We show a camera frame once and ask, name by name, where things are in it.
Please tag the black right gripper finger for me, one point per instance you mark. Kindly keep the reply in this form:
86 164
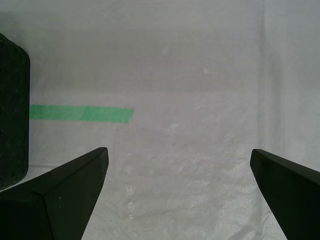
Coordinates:
295 200
50 212

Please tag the white table cloth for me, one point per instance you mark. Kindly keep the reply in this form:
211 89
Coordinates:
187 75

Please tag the black perforated plastic basket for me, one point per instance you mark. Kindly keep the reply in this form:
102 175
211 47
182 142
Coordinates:
12 112

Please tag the long green tape strip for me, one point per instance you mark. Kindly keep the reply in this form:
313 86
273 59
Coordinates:
80 113

